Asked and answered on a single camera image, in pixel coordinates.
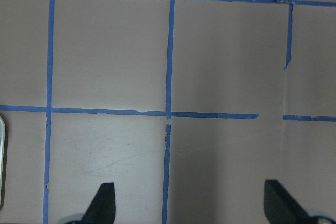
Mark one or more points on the white tray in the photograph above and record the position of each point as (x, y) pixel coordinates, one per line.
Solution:
(2, 153)

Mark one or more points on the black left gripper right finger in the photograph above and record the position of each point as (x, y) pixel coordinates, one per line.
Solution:
(280, 207)

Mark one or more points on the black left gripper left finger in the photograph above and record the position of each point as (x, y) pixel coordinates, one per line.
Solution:
(103, 206)

